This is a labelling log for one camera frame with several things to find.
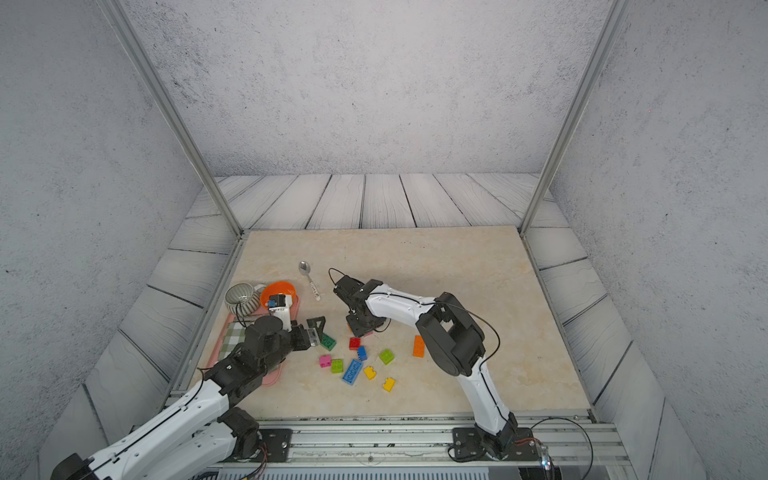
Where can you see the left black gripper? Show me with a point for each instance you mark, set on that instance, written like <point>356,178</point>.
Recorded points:
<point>304,343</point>

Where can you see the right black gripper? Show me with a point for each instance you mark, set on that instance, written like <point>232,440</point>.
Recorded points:
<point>358,331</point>

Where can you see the lime green lego brick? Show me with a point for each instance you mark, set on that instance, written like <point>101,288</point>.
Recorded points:
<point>386,356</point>

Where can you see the dark green lego brick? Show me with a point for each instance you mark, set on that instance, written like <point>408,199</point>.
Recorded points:
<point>328,342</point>

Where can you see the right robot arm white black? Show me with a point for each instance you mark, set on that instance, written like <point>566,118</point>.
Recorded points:
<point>453,339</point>

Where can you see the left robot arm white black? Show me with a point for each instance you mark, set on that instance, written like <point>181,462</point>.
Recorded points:
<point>205,425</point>

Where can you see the long blue lego brick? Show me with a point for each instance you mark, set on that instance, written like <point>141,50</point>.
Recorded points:
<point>352,372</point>

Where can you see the orange lego brick right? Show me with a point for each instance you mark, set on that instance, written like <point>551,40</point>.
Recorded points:
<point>418,347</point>

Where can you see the yellow notched lego brick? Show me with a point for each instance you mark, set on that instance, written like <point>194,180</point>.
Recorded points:
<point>389,384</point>

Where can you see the orange plastic bowl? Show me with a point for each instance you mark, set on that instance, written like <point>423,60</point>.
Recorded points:
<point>279,288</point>

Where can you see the pink tray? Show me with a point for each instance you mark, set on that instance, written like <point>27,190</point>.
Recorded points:
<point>211,358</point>

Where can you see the metal spoon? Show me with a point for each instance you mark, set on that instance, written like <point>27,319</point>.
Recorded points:
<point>305,270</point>

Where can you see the green checkered cloth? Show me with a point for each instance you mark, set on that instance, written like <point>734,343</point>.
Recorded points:
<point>234,335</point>

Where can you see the grey ribbed cup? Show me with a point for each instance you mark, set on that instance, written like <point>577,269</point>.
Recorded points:
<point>242,299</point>

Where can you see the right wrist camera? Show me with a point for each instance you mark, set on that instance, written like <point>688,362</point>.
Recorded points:
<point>348,290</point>

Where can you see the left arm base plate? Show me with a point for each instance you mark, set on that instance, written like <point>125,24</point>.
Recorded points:
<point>263,446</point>

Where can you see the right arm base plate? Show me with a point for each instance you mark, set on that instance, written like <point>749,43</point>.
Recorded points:
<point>474,444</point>

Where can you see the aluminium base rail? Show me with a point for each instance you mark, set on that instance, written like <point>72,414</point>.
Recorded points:
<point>575,444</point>

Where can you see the left frame post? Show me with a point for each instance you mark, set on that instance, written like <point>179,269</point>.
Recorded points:
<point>128,38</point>

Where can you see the frame post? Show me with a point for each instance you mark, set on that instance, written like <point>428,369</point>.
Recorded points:
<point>128,38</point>
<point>616,15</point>

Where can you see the right frame post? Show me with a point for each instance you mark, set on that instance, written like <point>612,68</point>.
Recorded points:
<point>616,15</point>

